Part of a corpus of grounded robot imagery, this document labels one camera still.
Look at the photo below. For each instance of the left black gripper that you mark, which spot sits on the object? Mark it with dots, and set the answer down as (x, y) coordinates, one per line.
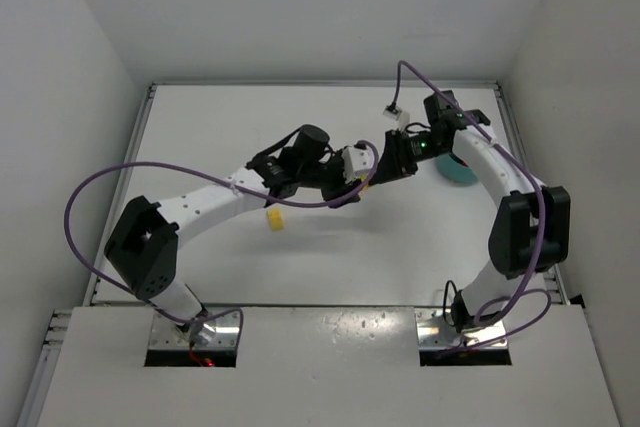
(338, 188)

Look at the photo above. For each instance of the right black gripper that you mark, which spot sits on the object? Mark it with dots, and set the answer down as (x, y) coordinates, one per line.
(394, 158)

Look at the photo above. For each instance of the yellow long lego plate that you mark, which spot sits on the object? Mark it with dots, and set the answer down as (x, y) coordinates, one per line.
(362, 184)

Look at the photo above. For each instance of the yellow lego slope brick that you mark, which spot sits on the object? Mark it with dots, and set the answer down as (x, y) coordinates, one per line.
(275, 220)

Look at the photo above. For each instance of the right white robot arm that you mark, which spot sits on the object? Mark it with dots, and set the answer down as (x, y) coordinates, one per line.
(530, 232)

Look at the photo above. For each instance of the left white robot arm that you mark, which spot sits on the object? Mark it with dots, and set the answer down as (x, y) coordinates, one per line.
(144, 244)

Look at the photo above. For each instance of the teal round divided container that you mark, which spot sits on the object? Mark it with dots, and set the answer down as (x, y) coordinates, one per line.
(455, 170)

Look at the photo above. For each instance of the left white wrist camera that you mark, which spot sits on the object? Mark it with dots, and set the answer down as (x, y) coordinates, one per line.
(358, 161)

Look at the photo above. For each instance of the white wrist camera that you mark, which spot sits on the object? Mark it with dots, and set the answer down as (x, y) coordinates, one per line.
(397, 114)
(358, 161)

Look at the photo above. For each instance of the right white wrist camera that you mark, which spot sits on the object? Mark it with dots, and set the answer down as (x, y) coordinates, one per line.
(397, 114)

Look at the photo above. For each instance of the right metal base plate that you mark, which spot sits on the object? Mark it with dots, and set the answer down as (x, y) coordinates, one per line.
(434, 334)

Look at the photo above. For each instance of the metal base plate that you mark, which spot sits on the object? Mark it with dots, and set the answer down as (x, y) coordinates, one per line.
(434, 334)
(219, 334)

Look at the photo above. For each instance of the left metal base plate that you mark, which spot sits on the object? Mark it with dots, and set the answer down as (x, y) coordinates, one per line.
(219, 334)

